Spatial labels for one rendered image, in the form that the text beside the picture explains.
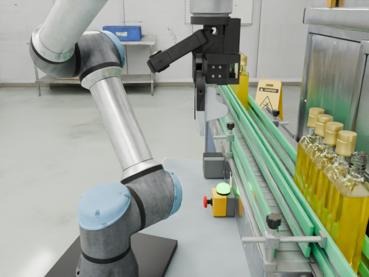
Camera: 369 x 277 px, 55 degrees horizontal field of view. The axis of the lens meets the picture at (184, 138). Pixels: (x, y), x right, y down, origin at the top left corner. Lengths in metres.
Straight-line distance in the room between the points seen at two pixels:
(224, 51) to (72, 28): 0.31
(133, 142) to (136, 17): 5.77
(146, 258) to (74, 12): 0.63
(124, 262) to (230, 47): 0.54
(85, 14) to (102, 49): 0.25
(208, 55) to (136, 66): 6.08
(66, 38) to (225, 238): 0.70
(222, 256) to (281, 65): 6.06
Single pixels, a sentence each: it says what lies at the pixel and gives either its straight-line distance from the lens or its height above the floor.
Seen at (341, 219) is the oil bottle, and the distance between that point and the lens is 0.75.
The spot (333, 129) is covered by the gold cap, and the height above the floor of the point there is 1.15.
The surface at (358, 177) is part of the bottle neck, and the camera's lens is 0.73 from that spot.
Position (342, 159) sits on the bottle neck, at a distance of 0.78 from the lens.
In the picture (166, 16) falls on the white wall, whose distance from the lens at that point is 6.57.
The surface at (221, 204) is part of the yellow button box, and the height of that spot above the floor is 0.80.
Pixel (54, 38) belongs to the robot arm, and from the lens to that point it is 0.82.
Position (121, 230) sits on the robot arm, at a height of 0.93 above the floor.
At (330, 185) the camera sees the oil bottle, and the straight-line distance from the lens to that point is 0.78.
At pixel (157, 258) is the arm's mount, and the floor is 0.77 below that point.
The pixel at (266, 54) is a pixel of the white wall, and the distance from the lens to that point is 6.82.
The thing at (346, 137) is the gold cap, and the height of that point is 1.16.
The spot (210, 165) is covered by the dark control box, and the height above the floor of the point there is 0.81.
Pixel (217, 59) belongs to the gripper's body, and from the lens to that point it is 0.63.
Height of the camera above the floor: 1.40
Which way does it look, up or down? 20 degrees down
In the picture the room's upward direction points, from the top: straight up
